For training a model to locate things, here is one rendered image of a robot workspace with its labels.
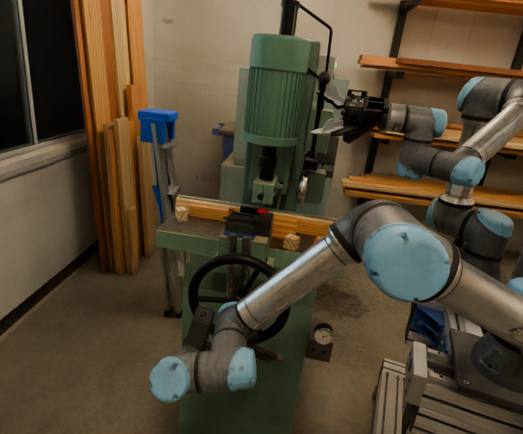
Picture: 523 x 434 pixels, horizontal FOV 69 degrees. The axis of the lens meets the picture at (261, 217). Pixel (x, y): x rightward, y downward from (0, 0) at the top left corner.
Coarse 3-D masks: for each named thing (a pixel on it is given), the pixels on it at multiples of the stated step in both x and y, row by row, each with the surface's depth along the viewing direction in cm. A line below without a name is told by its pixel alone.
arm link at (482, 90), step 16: (480, 80) 118; (496, 80) 115; (512, 80) 113; (464, 96) 120; (480, 96) 117; (496, 96) 113; (464, 112) 122; (480, 112) 118; (496, 112) 116; (464, 128) 124; (480, 128) 121; (448, 192) 132; (464, 192) 129; (432, 208) 136; (448, 208) 131; (464, 208) 129; (432, 224) 138; (448, 224) 132
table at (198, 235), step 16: (176, 224) 127; (192, 224) 128; (208, 224) 129; (224, 224) 131; (160, 240) 122; (176, 240) 121; (192, 240) 120; (208, 240) 119; (272, 240) 123; (304, 240) 125; (272, 256) 118; (288, 256) 117; (224, 272) 112; (240, 272) 111
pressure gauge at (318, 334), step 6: (318, 324) 120; (324, 324) 119; (318, 330) 117; (324, 330) 117; (330, 330) 117; (318, 336) 118; (324, 336) 118; (330, 336) 118; (318, 342) 119; (324, 342) 119; (330, 342) 118
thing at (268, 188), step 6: (258, 180) 125; (264, 180) 126; (276, 180) 128; (252, 186) 123; (258, 186) 123; (264, 186) 122; (270, 186) 122; (276, 186) 130; (252, 192) 124; (258, 192) 123; (264, 192) 123; (270, 192) 123; (276, 192) 134; (252, 198) 124; (264, 198) 124; (270, 198) 124; (270, 204) 124
